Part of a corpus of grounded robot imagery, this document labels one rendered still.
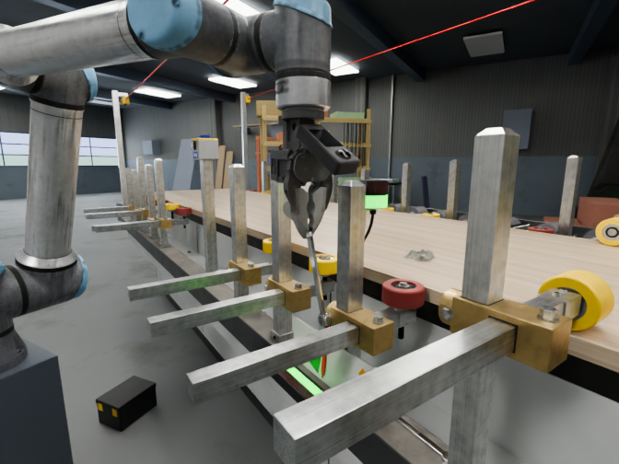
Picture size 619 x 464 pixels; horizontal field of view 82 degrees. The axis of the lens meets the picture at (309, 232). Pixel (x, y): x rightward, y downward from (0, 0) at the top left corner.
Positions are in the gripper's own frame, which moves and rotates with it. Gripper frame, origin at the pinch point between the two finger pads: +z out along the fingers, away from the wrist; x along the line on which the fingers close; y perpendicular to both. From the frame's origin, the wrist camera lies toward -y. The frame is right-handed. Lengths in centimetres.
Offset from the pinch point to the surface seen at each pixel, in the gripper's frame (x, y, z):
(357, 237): -7.8, -3.8, 1.3
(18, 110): 119, 1504, -170
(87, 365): 33, 176, 104
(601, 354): -21.8, -36.3, 12.8
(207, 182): -7, 72, -4
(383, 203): -12.6, -5.0, -4.7
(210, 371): 20.4, -6.1, 16.0
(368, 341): -5.2, -10.1, 17.5
